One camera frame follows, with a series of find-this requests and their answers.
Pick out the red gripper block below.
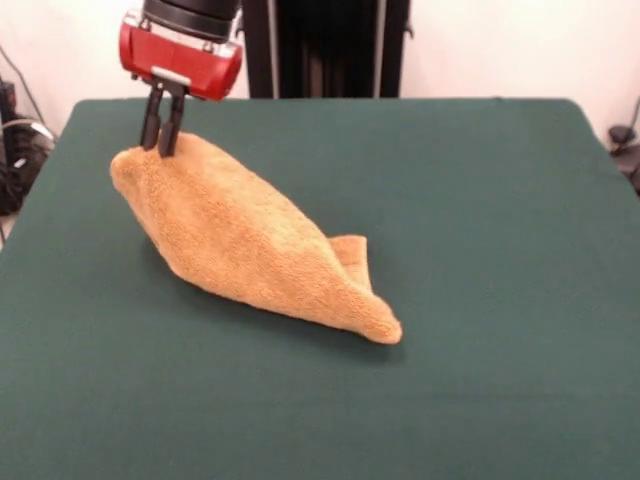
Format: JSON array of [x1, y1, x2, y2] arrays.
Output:
[[118, 8, 244, 159]]

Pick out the tangled black cables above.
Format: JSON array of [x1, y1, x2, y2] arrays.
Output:
[[0, 115, 55, 217]]

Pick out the grey tripod base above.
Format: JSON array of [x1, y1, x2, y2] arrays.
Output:
[[608, 124, 640, 196]]

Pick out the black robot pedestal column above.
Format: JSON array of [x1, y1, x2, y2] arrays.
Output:
[[233, 0, 415, 99]]

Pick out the tan terry towel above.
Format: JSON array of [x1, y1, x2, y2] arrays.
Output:
[[109, 130, 404, 346]]

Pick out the dark green table cloth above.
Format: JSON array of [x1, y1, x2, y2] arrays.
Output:
[[0, 97, 640, 480]]

